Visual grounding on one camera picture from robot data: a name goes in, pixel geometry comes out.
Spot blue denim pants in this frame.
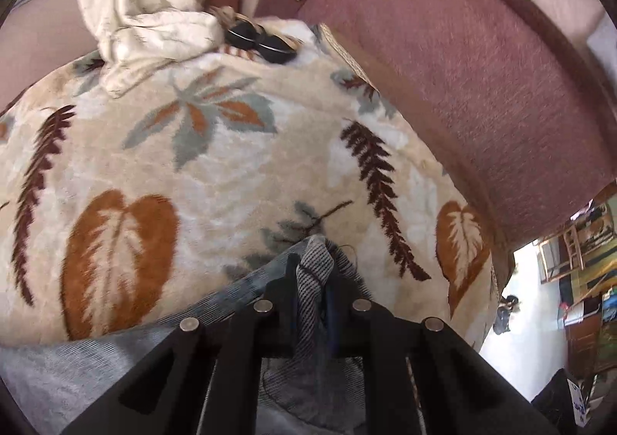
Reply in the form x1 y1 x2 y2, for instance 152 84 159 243
0 235 415 435

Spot black bag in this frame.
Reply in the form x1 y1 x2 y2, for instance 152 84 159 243
530 368 598 435

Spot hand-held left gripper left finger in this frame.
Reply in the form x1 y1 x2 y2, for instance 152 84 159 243
60 252 309 435

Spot wooden cabinet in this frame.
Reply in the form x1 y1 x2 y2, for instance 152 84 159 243
564 314 603 378

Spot wooden chair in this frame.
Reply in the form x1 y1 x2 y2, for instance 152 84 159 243
537 223 586 282

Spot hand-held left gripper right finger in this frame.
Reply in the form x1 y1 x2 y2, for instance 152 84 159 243
324 266 561 435

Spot dark shoes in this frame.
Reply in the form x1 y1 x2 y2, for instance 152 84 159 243
492 295 521 336

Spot pink padded headboard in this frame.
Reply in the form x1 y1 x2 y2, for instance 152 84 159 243
0 0 617 262

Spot leaf print blanket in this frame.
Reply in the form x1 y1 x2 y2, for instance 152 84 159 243
0 20 497 354

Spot black sunglasses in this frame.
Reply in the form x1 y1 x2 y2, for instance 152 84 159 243
209 6 302 64

